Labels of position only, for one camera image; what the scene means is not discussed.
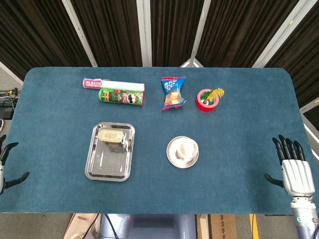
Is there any cardboard box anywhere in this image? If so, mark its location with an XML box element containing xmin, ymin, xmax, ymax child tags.
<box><xmin>208</xmin><ymin>214</ymin><xmax>238</xmax><ymax>239</ymax></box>

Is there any blue table mat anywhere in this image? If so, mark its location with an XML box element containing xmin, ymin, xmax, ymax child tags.
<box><xmin>0</xmin><ymin>66</ymin><xmax>319</xmax><ymax>215</ymax></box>

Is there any white round plate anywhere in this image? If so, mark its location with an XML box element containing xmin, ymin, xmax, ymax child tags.
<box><xmin>166</xmin><ymin>135</ymin><xmax>200</xmax><ymax>169</ymax></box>

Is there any white frame post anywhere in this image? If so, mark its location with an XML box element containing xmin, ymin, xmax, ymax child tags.
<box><xmin>61</xmin><ymin>0</ymin><xmax>99</xmax><ymax>68</ymax></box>
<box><xmin>251</xmin><ymin>0</ymin><xmax>308</xmax><ymax>69</ymax></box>
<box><xmin>136</xmin><ymin>0</ymin><xmax>153</xmax><ymax>68</ymax></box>
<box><xmin>179</xmin><ymin>0</ymin><xmax>213</xmax><ymax>69</ymax></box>

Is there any wooden plank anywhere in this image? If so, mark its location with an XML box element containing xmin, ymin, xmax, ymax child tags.
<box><xmin>196</xmin><ymin>214</ymin><xmax>209</xmax><ymax>239</ymax></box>

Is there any blue snack bag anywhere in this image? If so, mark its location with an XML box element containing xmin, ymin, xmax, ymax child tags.
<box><xmin>160</xmin><ymin>76</ymin><xmax>188</xmax><ymax>112</ymax></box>

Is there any green Pringles can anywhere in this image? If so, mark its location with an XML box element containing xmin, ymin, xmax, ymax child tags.
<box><xmin>98</xmin><ymin>87</ymin><xmax>146</xmax><ymax>108</ymax></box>

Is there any black floor cable bundle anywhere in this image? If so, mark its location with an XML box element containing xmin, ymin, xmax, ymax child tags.
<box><xmin>0</xmin><ymin>87</ymin><xmax>21</xmax><ymax>120</ymax></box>

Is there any dark brown curtain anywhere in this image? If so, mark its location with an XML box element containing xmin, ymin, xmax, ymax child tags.
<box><xmin>0</xmin><ymin>0</ymin><xmax>319</xmax><ymax>122</ymax></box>

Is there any wooden board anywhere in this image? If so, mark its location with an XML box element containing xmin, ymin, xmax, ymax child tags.
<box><xmin>63</xmin><ymin>213</ymin><xmax>101</xmax><ymax>239</ymax></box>

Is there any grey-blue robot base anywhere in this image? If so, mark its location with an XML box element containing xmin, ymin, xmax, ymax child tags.
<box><xmin>99</xmin><ymin>213</ymin><xmax>197</xmax><ymax>239</ymax></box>

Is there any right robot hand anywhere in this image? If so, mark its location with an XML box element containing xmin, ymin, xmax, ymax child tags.
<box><xmin>264</xmin><ymin>134</ymin><xmax>316</xmax><ymax>199</ymax></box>

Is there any plastic wrap box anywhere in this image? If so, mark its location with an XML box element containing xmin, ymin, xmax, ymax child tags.
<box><xmin>82</xmin><ymin>78</ymin><xmax>146</xmax><ymax>92</ymax></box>

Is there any yellow green artificial plant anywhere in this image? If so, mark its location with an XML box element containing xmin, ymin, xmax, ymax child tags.
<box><xmin>200</xmin><ymin>87</ymin><xmax>225</xmax><ymax>104</ymax></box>

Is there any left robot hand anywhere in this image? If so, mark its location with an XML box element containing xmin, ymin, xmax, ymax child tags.
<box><xmin>0</xmin><ymin>134</ymin><xmax>30</xmax><ymax>196</ymax></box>

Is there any metal luncheon meat can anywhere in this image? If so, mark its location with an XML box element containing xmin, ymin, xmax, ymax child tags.
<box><xmin>98</xmin><ymin>127</ymin><xmax>126</xmax><ymax>145</ymax></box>

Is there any rectangular steel tray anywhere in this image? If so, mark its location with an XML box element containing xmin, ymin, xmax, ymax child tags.
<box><xmin>84</xmin><ymin>121</ymin><xmax>136</xmax><ymax>183</ymax></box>

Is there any red tape roll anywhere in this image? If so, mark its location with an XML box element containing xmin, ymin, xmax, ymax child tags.
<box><xmin>195</xmin><ymin>89</ymin><xmax>220</xmax><ymax>113</ymax></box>

